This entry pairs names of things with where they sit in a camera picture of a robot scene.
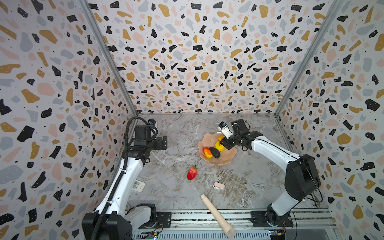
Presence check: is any yellow fake apple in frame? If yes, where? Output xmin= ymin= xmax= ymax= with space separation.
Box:
xmin=215 ymin=136 xmax=226 ymax=152

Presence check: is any dark fake avocado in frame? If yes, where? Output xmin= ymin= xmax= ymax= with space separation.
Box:
xmin=209 ymin=147 xmax=221 ymax=159

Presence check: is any pink scalloped fruit bowl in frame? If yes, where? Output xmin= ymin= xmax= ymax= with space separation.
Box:
xmin=198 ymin=133 xmax=237 ymax=166

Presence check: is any red yellow fake mango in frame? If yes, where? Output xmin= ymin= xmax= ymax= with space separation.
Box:
xmin=203 ymin=147 xmax=213 ymax=159

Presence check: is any red fake strawberry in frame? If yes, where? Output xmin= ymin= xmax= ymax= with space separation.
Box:
xmin=187 ymin=167 xmax=198 ymax=181

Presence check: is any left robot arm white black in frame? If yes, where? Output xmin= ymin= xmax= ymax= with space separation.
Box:
xmin=82 ymin=120 xmax=168 ymax=240

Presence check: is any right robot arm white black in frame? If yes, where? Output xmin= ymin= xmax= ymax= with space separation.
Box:
xmin=218 ymin=119 xmax=321 ymax=227

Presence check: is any small pink clip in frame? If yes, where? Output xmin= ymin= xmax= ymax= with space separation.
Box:
xmin=213 ymin=182 xmax=226 ymax=190

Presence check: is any wooden pestle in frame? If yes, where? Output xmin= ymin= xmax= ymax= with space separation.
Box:
xmin=201 ymin=195 xmax=236 ymax=239

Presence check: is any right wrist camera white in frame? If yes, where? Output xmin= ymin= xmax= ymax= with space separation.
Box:
xmin=218 ymin=122 xmax=234 ymax=139

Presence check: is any black corrugated cable hose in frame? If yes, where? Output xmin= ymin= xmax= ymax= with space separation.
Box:
xmin=89 ymin=116 xmax=160 ymax=240

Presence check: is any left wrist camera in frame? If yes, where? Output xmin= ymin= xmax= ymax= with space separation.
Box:
xmin=148 ymin=119 xmax=157 ymax=127

